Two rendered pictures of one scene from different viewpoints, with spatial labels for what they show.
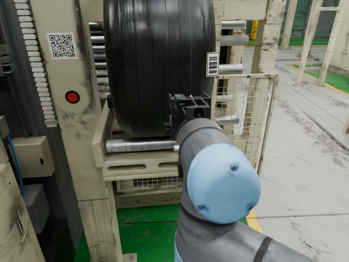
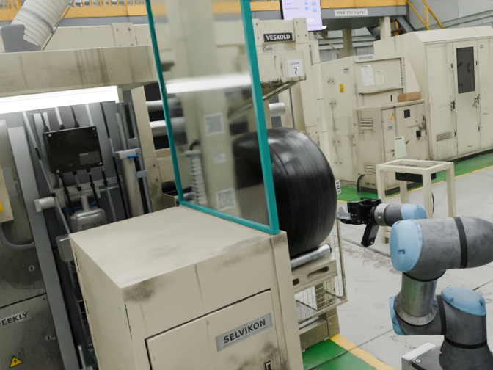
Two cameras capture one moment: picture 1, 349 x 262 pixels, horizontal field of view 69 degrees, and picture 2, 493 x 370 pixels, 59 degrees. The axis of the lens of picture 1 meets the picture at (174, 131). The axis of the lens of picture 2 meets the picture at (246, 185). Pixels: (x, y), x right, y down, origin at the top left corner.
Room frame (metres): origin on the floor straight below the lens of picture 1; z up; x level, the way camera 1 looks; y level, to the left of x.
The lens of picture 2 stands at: (-0.76, 0.91, 1.58)
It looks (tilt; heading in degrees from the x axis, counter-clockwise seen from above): 11 degrees down; 337
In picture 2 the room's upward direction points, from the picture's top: 8 degrees counter-clockwise
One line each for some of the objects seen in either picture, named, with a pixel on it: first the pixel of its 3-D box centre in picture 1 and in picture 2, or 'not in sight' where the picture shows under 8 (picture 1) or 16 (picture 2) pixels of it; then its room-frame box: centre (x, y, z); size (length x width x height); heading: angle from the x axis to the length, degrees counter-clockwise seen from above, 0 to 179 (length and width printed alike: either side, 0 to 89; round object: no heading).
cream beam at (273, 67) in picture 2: not in sight; (241, 73); (1.21, 0.00, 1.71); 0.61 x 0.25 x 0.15; 97
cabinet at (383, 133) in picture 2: not in sight; (392, 146); (4.21, -3.66, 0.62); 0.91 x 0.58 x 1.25; 93
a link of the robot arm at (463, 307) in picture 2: not in sight; (461, 313); (0.09, -0.08, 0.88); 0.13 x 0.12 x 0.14; 53
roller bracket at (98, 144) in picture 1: (106, 128); not in sight; (0.88, 0.27, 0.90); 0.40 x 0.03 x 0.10; 7
